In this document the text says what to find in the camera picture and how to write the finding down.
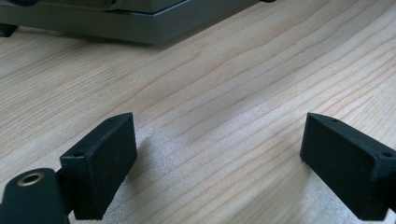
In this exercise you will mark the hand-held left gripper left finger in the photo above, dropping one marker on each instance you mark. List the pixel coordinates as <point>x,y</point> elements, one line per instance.
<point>102,165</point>

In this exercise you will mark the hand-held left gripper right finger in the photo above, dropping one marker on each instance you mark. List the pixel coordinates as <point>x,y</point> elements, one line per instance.
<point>345,165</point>

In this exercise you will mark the dark grey angular tray rack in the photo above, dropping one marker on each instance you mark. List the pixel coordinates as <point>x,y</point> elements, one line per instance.
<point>124,23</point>

